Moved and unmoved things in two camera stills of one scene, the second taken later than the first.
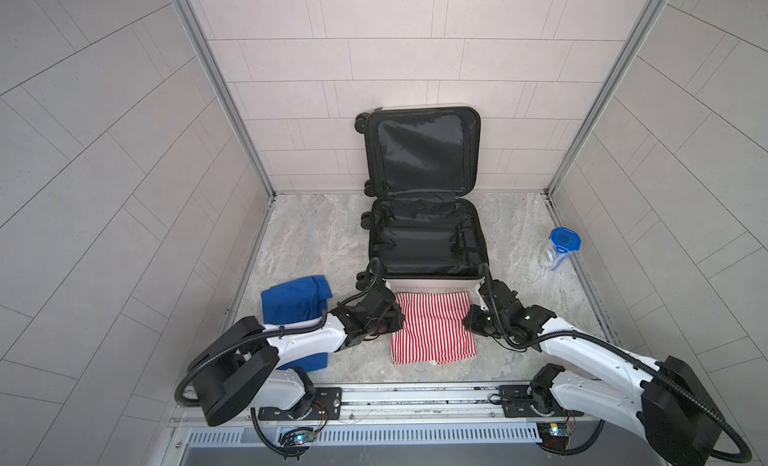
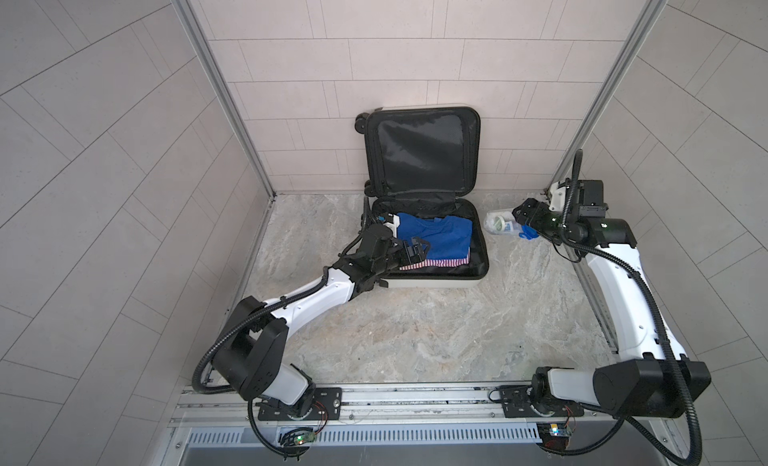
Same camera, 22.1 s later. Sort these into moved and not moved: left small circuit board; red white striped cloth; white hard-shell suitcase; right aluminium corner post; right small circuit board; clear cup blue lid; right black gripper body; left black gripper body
Moved: red white striped cloth; left black gripper body; clear cup blue lid; right black gripper body
Not moved: left small circuit board; right aluminium corner post; right small circuit board; white hard-shell suitcase
